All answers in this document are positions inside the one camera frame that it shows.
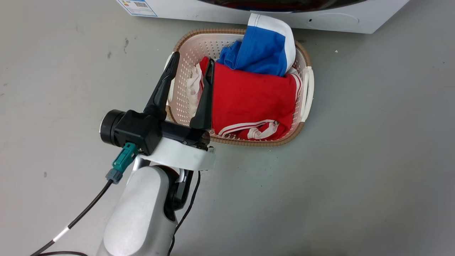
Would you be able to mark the blue and white garment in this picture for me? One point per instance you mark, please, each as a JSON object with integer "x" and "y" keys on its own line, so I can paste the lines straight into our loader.
{"x": 265, "y": 51}

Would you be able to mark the white crumpled cloth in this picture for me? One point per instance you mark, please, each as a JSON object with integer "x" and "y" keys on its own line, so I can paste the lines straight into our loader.
{"x": 194, "y": 85}

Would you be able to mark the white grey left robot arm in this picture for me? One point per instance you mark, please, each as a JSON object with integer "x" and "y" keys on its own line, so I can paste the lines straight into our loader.
{"x": 142, "y": 213}

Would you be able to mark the white washing machine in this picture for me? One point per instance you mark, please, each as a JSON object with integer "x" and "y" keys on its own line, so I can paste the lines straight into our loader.
{"x": 373, "y": 14}

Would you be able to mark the round white filter cover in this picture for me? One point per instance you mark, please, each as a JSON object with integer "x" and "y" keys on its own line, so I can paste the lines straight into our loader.
{"x": 332, "y": 22}

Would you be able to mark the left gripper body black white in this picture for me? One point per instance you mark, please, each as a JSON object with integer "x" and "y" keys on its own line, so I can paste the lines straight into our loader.
{"x": 179, "y": 153}

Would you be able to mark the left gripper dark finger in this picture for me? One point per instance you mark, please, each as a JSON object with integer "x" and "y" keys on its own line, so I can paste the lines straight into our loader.
{"x": 160, "y": 91}
{"x": 205, "y": 103}

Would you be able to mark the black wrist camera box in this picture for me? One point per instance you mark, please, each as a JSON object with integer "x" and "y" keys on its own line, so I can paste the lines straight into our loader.
{"x": 133, "y": 129}

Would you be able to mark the red garment white stripes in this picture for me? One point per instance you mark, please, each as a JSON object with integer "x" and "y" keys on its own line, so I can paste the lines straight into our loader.
{"x": 252, "y": 99}

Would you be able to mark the dark glass washing machine door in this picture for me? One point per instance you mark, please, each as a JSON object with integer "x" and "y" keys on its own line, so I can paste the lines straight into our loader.
{"x": 284, "y": 4}

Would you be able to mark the blue white energy label sticker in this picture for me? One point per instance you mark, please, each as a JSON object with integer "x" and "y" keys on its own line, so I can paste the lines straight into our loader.
{"x": 137, "y": 7}

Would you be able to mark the beige perforated laundry basket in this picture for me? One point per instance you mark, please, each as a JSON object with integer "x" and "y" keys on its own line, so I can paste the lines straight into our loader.
{"x": 192, "y": 48}

